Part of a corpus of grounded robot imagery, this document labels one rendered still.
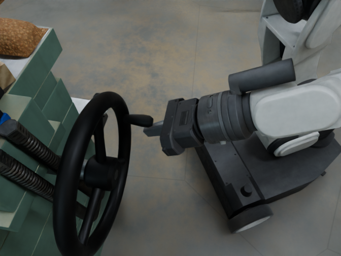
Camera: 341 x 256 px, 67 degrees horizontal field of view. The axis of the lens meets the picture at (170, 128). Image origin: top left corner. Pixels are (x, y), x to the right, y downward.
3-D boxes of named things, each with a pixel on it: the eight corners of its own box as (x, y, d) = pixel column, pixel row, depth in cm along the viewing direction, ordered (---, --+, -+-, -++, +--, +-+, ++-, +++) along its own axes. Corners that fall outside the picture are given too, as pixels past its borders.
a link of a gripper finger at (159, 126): (141, 127, 52) (167, 122, 49) (150, 135, 55) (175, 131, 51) (139, 133, 52) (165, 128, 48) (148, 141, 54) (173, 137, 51)
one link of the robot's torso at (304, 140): (285, 115, 127) (296, 97, 116) (311, 148, 116) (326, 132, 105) (249, 126, 123) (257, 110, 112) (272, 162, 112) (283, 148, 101)
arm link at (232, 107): (241, 126, 51) (305, 116, 45) (229, 150, 42) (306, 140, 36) (227, 70, 48) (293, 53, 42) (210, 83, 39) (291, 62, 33)
